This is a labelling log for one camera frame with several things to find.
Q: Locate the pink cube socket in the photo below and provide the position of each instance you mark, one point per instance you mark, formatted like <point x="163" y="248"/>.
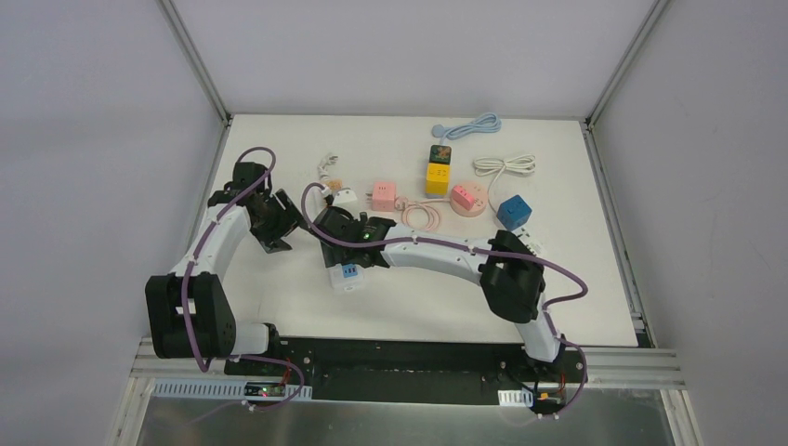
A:
<point x="384" y="196"/>

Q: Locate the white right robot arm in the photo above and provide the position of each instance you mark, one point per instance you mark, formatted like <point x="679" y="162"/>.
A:
<point x="513" y="284"/>

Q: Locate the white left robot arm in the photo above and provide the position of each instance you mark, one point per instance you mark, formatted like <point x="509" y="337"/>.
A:
<point x="189" y="312"/>

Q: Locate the yellow cube socket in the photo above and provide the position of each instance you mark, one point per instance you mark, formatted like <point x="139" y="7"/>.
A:
<point x="437" y="179"/>

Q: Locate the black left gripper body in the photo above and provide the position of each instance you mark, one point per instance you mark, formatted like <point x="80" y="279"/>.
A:
<point x="278" y="227"/>

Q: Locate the aluminium frame rail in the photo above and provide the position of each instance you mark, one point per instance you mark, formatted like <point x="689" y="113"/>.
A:
<point x="605" y="367"/>

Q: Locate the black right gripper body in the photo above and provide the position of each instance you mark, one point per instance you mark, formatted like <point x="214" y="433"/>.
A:
<point x="335" y="228"/>

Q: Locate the white tower power strip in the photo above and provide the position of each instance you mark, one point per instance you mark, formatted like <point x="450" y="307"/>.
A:
<point x="534" y="245"/>

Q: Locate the blue cube socket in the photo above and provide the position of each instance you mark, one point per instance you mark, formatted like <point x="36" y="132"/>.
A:
<point x="513" y="213"/>

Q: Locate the white multicolour power strip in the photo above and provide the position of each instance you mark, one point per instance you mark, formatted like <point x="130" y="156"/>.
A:
<point x="346" y="278"/>

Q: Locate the beige cube socket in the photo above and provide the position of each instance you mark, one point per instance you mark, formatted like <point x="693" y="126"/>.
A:
<point x="334" y="184"/>

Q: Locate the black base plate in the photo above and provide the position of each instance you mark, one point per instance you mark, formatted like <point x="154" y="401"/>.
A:
<point x="471" y="374"/>

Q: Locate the dark green cube socket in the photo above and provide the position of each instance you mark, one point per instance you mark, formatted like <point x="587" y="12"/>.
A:
<point x="440" y="154"/>

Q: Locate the pink round socket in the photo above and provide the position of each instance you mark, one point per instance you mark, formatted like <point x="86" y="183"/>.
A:
<point x="469" y="198"/>

